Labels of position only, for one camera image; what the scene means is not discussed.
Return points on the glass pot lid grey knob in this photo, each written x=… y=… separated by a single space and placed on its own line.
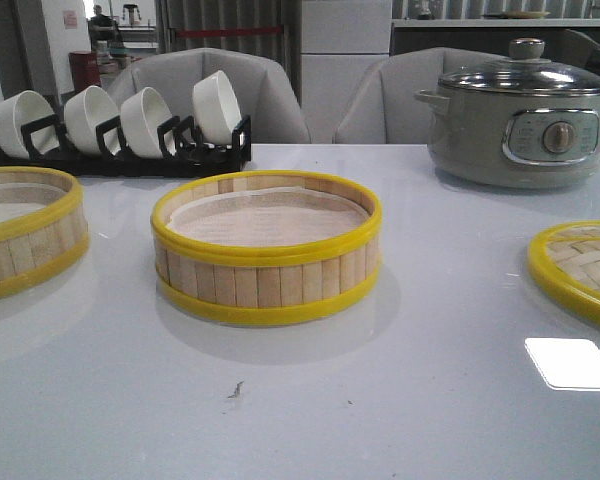
x=526 y=72

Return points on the white steamer liner cloth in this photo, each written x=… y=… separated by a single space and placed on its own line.
x=271 y=217

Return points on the grey upholstered chair left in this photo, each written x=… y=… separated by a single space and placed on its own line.
x=262 y=88

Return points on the white ceramic bowl far left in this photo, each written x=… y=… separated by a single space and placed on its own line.
x=23 y=108

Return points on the white ceramic bowl right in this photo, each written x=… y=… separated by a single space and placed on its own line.
x=216 y=108

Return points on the black dish rack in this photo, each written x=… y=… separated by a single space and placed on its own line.
x=183 y=153

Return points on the person in background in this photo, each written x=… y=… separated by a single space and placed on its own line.
x=101 y=27

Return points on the grey-green electric cooking pot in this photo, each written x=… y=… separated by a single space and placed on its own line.
x=512 y=140

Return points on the grey upholstered chair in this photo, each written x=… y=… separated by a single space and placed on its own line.
x=383 y=108
x=262 y=88

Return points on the white ceramic bowl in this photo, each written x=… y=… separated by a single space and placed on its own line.
x=83 y=112
x=216 y=108
x=140 y=117
x=23 y=108

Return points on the red bin in background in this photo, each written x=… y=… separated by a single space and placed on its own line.
x=84 y=69

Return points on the bamboo steamer basket yellow rims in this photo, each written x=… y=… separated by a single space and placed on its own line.
x=267 y=286

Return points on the yellow woven bamboo steamer lid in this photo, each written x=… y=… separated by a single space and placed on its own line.
x=564 y=261

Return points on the white cabinet in background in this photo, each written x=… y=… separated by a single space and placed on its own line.
x=339 y=41

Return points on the grey upholstered chair right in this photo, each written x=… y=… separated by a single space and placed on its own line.
x=383 y=108

